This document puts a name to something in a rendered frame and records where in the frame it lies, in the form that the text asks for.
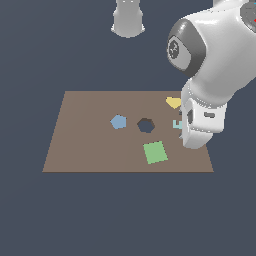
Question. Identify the yellow heart block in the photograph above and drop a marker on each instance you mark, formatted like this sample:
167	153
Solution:
173	102

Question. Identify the green square block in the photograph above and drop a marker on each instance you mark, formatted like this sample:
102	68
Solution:
155	152

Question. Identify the blue pentagon block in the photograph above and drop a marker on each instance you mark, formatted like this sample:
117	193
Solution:
118	122

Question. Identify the light teal letter block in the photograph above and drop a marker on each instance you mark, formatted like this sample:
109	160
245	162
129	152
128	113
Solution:
177	124

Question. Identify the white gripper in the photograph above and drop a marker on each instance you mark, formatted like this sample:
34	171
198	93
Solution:
203	123

